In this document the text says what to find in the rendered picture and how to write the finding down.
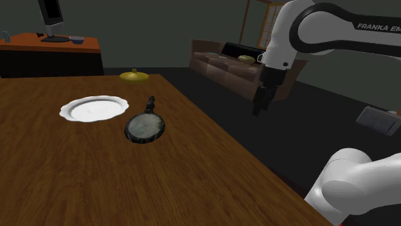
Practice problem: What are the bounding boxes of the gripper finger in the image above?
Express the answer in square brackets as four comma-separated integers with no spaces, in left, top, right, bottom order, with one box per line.
[251,86,272,117]

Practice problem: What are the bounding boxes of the brown sofa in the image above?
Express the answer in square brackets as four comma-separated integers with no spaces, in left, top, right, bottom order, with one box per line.
[188,38,308,103]

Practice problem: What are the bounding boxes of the wooden framed window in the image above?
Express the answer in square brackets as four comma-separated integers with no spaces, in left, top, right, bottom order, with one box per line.
[238,0,287,50]

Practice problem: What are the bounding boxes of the grey box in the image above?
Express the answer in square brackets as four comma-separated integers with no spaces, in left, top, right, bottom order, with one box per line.
[355,105,401,137]

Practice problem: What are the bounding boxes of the black frying pan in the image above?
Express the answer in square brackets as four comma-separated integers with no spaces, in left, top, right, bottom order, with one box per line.
[124,96,166,144]

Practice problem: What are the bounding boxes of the yellow lid with knob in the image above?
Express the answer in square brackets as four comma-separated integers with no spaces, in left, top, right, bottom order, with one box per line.
[119,68,150,84]

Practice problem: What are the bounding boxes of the white scalloped plate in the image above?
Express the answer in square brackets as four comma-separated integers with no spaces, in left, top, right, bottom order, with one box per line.
[58,94,130,123]

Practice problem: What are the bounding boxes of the orange-topped black sideboard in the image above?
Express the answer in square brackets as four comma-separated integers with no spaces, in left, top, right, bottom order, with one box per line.
[0,0,105,79]

